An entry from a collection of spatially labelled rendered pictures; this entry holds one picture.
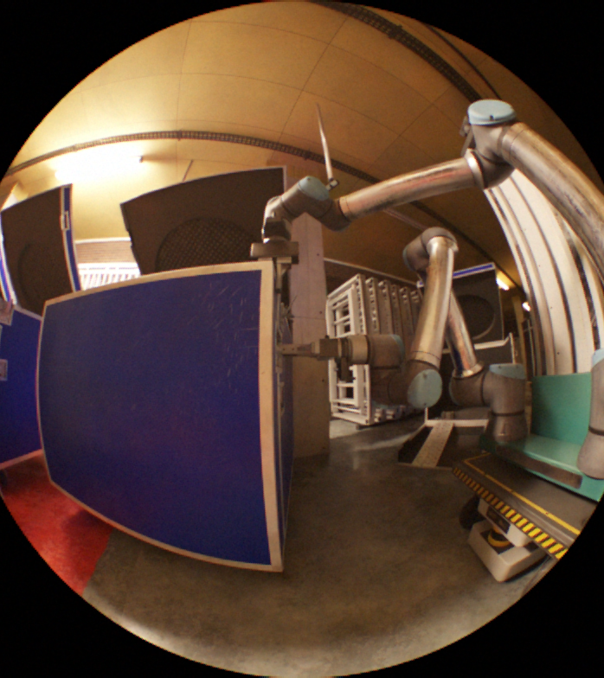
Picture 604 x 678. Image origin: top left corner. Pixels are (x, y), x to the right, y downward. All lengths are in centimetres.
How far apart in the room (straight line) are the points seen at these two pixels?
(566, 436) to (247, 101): 313
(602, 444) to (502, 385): 46
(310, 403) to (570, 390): 175
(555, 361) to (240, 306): 104
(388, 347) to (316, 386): 134
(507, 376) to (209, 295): 94
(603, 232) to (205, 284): 80
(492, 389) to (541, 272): 49
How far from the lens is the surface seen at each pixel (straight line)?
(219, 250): 143
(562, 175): 52
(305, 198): 68
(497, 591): 92
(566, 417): 89
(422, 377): 52
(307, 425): 193
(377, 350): 63
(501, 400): 90
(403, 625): 79
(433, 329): 60
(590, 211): 49
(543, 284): 103
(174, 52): 276
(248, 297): 49
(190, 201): 137
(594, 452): 67
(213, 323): 50
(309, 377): 189
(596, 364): 65
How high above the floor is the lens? 70
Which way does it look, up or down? 10 degrees up
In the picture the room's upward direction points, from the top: 1 degrees counter-clockwise
